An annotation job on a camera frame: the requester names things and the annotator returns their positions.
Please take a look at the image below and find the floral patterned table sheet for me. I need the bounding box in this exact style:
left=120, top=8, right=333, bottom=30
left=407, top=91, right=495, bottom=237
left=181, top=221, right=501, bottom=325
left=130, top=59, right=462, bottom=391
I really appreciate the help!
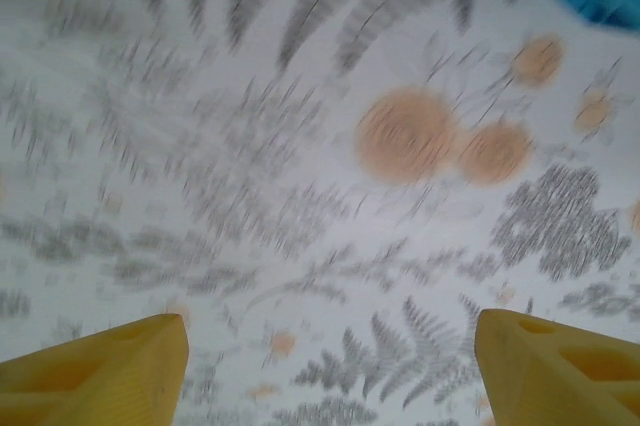
left=0, top=0, right=640, bottom=426

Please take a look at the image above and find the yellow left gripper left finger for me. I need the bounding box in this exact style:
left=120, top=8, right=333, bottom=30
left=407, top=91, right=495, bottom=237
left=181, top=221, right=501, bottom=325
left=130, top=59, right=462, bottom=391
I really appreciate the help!
left=0, top=313, right=190, bottom=426

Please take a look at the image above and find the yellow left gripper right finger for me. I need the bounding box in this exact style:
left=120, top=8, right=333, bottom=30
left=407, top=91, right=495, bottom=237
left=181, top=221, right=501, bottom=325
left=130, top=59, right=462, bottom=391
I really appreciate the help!
left=473, top=308, right=640, bottom=426

